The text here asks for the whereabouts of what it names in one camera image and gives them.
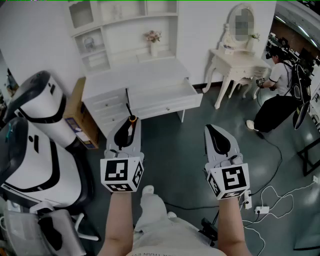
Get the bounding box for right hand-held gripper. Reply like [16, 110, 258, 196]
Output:
[204, 124, 251, 201]

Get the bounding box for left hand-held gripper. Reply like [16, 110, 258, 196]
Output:
[99, 117, 145, 193]

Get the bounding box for orange black screwdriver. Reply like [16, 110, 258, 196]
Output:
[125, 103, 137, 148]

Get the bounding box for wide white desk drawer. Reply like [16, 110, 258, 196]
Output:
[126, 77, 204, 120]

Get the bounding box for person's right forearm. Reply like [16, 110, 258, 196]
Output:
[216, 194, 254, 256]

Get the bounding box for person's left forearm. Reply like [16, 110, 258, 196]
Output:
[98, 191, 136, 256]

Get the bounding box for white desk with hutch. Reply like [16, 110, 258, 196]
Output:
[63, 0, 194, 145]

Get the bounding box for white power strip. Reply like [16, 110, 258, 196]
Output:
[243, 189, 252, 210]

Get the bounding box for person's grey trousers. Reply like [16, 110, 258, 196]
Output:
[133, 192, 201, 244]

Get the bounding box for white dressing table with mirror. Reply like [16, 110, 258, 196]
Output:
[202, 2, 272, 110]

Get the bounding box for black waist device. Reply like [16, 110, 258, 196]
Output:
[198, 216, 219, 247]

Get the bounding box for white vase with pink flowers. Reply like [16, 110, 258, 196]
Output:
[143, 29, 163, 58]

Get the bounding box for white black robot body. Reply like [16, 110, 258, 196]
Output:
[0, 116, 95, 208]
[3, 70, 82, 151]

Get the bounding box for person's white shirt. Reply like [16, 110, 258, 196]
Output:
[125, 223, 221, 256]

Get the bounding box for grey chair with white base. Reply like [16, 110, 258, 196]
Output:
[0, 202, 101, 256]

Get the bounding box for black floor cable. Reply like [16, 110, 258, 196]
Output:
[163, 131, 284, 210]

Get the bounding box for white floor cable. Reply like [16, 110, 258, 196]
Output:
[239, 174, 320, 256]

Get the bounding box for black metal frame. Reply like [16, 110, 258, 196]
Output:
[296, 139, 320, 177]

